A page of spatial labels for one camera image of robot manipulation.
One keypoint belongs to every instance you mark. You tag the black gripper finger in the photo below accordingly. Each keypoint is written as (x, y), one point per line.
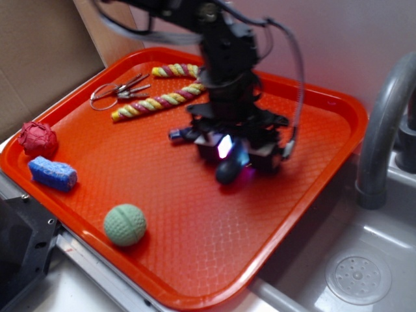
(214, 147)
(267, 158)

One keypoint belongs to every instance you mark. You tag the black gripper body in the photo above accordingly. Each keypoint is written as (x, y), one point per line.
(232, 110)

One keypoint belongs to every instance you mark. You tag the dark green plastic pickle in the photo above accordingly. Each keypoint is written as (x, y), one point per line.
(227, 171)

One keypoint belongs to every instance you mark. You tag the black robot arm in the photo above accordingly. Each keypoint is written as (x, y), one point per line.
(227, 45)

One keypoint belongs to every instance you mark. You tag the grey toy faucet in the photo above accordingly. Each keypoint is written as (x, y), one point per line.
(392, 121)

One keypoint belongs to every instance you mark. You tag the red plastic tray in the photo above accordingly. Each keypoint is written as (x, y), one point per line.
(204, 242)

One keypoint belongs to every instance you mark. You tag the light green textured ball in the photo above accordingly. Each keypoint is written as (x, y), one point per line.
(125, 225)

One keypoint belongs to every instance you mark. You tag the grey toy sink basin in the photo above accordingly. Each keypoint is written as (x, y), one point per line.
(293, 279)

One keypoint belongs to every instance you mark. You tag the sink drain strainer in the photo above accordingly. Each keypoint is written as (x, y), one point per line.
(358, 277)

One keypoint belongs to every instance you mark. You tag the blue sponge block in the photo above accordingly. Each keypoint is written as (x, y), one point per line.
(57, 175)

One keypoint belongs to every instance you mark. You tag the red crumpled ball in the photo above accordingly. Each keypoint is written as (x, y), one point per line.
(38, 139)

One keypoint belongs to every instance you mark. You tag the brown cardboard sheet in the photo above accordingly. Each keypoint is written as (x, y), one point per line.
(46, 52)

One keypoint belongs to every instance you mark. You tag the navy blue rope toy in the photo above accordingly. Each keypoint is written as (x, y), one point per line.
(183, 135)

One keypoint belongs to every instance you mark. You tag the multicolour braided rope toy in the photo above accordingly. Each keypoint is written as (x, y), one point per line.
(164, 101)

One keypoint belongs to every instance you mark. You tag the metal key bunch with ring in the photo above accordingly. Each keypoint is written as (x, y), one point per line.
(130, 89)

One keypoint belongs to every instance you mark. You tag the aluminium frame rail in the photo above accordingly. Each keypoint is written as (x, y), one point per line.
(111, 283)

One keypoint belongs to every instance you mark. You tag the black metal bracket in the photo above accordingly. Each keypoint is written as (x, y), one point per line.
(28, 232)

